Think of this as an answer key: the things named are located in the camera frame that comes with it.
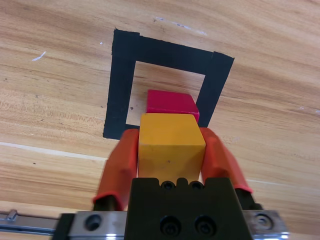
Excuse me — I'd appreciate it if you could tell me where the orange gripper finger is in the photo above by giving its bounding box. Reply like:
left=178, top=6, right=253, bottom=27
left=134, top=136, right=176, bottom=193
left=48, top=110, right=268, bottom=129
left=92, top=128, right=140, bottom=212
left=199, top=127, right=264, bottom=211

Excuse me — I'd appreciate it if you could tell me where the yellow wooden block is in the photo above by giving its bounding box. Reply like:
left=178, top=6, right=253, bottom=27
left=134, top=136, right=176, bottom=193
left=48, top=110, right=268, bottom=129
left=137, top=112, right=206, bottom=186

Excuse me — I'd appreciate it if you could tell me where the red wooden block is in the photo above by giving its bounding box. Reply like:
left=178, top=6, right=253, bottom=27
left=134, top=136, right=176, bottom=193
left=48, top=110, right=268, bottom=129
left=146, top=89, right=201, bottom=125

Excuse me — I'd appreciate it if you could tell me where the black tape square outline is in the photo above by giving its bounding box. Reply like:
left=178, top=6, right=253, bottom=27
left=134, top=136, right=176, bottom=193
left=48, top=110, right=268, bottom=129
left=102, top=28, right=235, bottom=140

